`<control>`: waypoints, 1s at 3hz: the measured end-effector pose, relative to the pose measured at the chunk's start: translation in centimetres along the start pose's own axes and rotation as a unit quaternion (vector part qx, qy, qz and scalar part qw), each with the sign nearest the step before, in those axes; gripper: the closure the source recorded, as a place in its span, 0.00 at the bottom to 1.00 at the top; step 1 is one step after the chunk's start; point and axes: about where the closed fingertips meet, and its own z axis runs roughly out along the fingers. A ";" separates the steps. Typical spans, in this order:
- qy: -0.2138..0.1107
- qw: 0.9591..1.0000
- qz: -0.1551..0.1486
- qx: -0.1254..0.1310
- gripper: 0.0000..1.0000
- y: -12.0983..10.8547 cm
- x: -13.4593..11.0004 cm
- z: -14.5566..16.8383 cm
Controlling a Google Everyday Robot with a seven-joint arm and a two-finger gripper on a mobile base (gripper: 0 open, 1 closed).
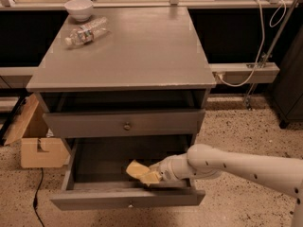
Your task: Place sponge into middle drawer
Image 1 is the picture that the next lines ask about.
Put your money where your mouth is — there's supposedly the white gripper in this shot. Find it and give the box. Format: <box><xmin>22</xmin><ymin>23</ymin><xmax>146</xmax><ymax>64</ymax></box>
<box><xmin>139</xmin><ymin>154</ymin><xmax>189</xmax><ymax>186</ymax></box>

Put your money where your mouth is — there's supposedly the yellow sponge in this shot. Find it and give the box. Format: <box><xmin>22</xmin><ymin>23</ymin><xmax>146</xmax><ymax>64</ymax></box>
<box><xmin>126</xmin><ymin>160</ymin><xmax>150</xmax><ymax>179</ymax></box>

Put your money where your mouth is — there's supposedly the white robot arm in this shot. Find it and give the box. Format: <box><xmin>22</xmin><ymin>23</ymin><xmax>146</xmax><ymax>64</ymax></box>
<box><xmin>139</xmin><ymin>144</ymin><xmax>303</xmax><ymax>227</ymax></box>

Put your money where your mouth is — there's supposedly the closed grey drawer with knob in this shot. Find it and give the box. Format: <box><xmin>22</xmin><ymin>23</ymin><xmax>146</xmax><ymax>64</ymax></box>
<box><xmin>44</xmin><ymin>110</ymin><xmax>205</xmax><ymax>138</ymax></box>

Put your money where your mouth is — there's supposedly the open grey drawer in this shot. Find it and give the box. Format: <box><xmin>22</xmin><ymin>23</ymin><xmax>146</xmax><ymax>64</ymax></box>
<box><xmin>51</xmin><ymin>135</ymin><xmax>205</xmax><ymax>210</ymax></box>

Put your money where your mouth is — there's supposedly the grey wooden drawer cabinet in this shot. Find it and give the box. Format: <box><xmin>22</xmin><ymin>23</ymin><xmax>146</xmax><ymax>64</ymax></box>
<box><xmin>26</xmin><ymin>6</ymin><xmax>217</xmax><ymax>211</ymax></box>

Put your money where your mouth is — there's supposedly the cardboard box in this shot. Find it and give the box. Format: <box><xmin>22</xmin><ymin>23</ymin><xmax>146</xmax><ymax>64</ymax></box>
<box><xmin>5</xmin><ymin>95</ymin><xmax>70</xmax><ymax>168</ymax></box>

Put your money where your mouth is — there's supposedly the clear plastic water bottle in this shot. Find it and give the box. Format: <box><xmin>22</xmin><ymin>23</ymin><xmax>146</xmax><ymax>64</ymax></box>
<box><xmin>64</xmin><ymin>17</ymin><xmax>108</xmax><ymax>45</ymax></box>

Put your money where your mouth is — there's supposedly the white ceramic bowl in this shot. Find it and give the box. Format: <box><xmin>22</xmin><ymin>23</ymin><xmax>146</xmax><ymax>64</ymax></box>
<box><xmin>64</xmin><ymin>0</ymin><xmax>93</xmax><ymax>22</ymax></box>

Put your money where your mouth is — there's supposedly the white cable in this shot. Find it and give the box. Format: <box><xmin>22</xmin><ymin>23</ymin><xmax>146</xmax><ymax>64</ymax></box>
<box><xmin>216</xmin><ymin>0</ymin><xmax>287</xmax><ymax>88</ymax></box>

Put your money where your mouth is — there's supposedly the black floor cable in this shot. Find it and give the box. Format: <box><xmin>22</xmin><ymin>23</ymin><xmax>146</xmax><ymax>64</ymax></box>
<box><xmin>32</xmin><ymin>167</ymin><xmax>45</xmax><ymax>227</ymax></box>

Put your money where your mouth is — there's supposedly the grey metal rail frame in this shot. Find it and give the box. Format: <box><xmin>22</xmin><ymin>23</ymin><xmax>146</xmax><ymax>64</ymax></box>
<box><xmin>0</xmin><ymin>0</ymin><xmax>303</xmax><ymax>90</ymax></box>

